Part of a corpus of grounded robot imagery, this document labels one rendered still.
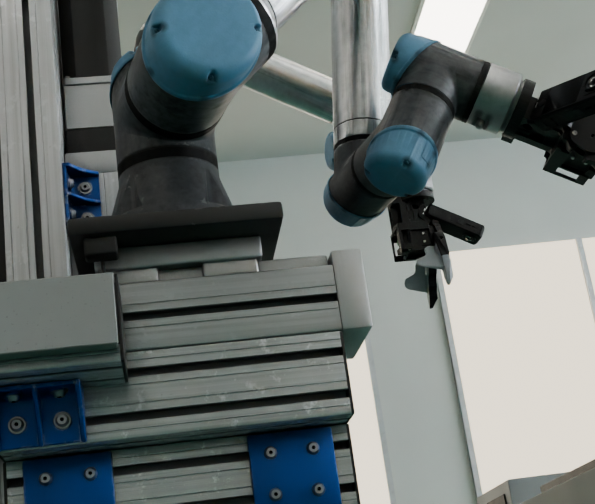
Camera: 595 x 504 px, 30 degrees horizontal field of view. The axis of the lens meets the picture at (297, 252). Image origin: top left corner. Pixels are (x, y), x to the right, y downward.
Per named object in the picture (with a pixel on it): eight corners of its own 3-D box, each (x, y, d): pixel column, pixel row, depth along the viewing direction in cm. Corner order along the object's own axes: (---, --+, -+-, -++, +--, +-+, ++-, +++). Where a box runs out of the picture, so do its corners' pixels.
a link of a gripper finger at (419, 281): (403, 306, 208) (402, 259, 206) (433, 303, 209) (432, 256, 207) (407, 310, 205) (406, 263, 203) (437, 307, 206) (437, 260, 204)
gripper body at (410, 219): (394, 266, 205) (384, 206, 209) (439, 262, 206) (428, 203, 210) (402, 252, 197) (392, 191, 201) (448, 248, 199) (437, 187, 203)
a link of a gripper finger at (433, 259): (423, 287, 192) (410, 256, 199) (455, 284, 193) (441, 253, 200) (424, 272, 190) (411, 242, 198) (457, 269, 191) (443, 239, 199)
